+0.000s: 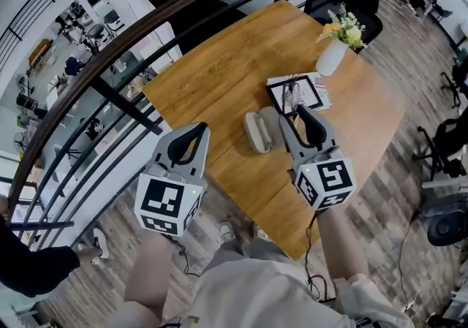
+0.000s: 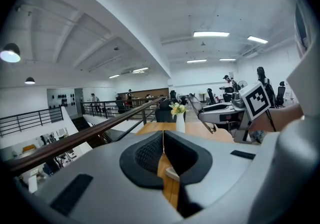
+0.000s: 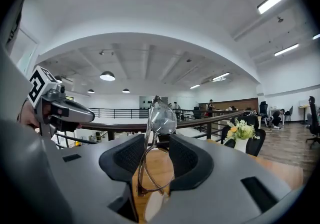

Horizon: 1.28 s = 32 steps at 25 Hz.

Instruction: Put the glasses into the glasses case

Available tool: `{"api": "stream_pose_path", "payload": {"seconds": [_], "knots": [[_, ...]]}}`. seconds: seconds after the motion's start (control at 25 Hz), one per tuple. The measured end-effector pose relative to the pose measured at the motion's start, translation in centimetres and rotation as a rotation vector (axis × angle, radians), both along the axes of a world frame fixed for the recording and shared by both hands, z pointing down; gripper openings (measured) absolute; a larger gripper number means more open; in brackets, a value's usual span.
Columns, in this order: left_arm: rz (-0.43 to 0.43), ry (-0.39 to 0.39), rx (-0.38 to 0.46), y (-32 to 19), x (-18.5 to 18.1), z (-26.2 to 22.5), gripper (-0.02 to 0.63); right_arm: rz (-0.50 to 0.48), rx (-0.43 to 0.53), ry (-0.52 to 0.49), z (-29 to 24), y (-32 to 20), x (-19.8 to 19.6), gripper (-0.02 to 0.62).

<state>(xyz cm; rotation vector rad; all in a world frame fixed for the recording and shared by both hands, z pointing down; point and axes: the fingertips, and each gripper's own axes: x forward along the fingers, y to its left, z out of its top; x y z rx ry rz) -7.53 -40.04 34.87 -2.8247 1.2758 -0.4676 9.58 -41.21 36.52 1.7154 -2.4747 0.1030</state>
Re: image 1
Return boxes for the black round floor device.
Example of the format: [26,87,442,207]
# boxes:
[420,202,468,248]

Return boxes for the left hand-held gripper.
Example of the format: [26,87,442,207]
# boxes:
[134,122,212,238]

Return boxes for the black framed white card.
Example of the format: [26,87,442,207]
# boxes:
[265,75,325,115]

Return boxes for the yellow green flower bouquet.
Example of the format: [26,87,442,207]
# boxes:
[315,2,367,52]

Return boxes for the person's white shirt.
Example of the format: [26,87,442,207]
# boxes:
[105,257,416,328]

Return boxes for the black metal railing bars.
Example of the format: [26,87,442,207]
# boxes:
[9,0,352,247]

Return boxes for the person's white shoe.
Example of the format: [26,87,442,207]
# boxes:
[253,223,271,243]
[218,220,235,244]

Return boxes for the person's right forearm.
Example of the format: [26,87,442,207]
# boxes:
[315,205,369,281]

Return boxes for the thin metal frame glasses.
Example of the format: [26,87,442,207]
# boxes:
[280,77,303,116]

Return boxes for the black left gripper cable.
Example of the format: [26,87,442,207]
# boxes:
[168,235,202,278]

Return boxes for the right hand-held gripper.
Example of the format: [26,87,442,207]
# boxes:
[279,103,358,211]

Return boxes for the flag print booklet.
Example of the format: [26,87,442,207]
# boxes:
[309,71,333,109]

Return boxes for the person's left forearm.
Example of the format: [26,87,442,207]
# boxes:
[123,234,173,322]

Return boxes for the black swivel chair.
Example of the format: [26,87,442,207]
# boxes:
[412,117,468,183]

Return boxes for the black mesh office chair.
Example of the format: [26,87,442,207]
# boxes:
[303,0,384,56]

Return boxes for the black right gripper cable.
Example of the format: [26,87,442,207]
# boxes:
[303,209,336,302]

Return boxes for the white ceramic vase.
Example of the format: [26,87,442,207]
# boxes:
[315,39,349,77]

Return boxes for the dark brown curved handrail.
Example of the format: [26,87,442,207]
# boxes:
[6,0,361,216]

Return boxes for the beige glasses case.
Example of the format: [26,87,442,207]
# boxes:
[244,106,283,154]

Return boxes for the black floor cable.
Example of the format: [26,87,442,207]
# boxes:
[396,207,423,315]

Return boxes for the person's grey trousers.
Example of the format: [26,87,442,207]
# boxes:
[203,237,293,269]

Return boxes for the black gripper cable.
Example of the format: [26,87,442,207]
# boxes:
[168,235,202,278]
[303,209,336,302]

